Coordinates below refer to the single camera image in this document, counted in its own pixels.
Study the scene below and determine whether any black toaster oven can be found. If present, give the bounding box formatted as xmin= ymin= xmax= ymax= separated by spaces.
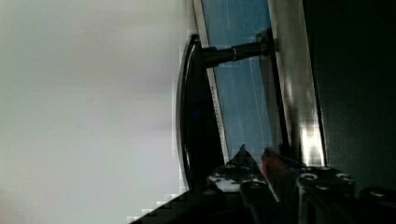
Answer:
xmin=192 ymin=0 xmax=395 ymax=189

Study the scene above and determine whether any black oven door handle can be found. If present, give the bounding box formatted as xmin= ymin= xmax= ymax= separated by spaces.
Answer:
xmin=176 ymin=35 xmax=269 ymax=191

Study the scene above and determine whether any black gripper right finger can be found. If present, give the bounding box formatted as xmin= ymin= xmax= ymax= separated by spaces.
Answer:
xmin=262 ymin=147 xmax=355 ymax=224

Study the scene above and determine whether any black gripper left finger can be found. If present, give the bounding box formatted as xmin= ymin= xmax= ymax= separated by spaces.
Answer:
xmin=206 ymin=145 xmax=280 ymax=224

